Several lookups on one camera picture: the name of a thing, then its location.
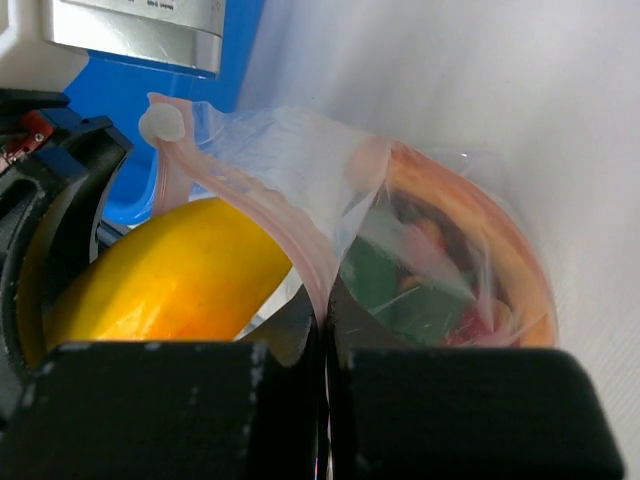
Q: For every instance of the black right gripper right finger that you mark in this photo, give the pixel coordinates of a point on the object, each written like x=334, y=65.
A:
x=402, y=412

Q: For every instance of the clear zip top bag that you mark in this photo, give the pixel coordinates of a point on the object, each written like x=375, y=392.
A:
x=285, y=168

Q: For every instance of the red toy strawberry bunch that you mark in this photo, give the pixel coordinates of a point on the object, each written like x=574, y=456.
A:
x=489, y=319

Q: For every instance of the orange toy meat slice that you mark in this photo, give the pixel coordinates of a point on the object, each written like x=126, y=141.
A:
x=409, y=184

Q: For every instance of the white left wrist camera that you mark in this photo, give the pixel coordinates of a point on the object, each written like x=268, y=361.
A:
x=168, y=35

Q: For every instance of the yellow toy pepper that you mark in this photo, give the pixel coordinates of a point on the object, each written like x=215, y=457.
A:
x=199, y=272

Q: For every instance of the green toy cucumber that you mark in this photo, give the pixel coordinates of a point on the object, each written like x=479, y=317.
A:
x=402, y=275

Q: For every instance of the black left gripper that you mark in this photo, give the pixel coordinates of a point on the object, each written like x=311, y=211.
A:
x=56, y=169

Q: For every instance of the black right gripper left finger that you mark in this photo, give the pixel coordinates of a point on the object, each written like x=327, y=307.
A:
x=238, y=410

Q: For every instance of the blue plastic bin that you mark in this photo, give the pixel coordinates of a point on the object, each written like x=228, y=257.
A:
x=120, y=91

